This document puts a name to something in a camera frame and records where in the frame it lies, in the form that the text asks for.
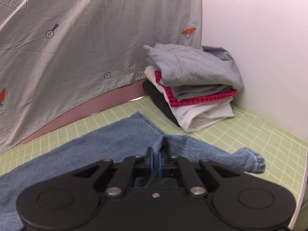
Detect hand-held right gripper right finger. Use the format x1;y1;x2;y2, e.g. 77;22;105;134
157;149;239;196

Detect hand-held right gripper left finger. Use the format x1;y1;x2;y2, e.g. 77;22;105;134
72;147;155;197

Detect blue denim pants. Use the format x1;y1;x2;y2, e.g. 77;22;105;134
0;111;266;229

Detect folded black garment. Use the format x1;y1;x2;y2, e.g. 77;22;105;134
142;80;180;127

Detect folded white garment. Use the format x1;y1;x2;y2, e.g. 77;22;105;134
144;66;236;133

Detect folded red checked garment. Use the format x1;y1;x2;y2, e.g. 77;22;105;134
154;71;238;108

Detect pink board edge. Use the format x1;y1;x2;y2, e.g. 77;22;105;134
20;77;148;145

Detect green grid mat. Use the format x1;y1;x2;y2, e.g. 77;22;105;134
0;96;308;229

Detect folded grey garment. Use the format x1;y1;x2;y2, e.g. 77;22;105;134
143;44;244;101

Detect grey printed bed sheet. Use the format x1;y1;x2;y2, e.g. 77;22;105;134
0;0;203;154

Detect white foam board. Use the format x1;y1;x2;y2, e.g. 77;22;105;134
200;0;308;141

